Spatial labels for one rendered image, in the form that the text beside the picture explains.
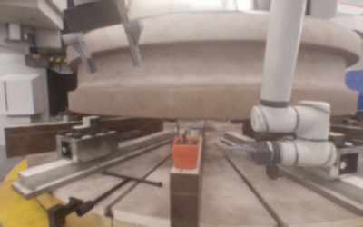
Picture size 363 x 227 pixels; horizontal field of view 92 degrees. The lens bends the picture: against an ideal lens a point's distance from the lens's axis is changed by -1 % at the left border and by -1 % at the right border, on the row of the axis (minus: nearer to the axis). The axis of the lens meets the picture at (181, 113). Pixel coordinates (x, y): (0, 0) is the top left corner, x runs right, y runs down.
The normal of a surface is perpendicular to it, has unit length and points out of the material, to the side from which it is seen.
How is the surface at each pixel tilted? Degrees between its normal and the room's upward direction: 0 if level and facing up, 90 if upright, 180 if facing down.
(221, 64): 90
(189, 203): 90
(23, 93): 90
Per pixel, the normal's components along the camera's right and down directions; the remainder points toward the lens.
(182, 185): -0.15, 0.10
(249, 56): 0.07, 0.10
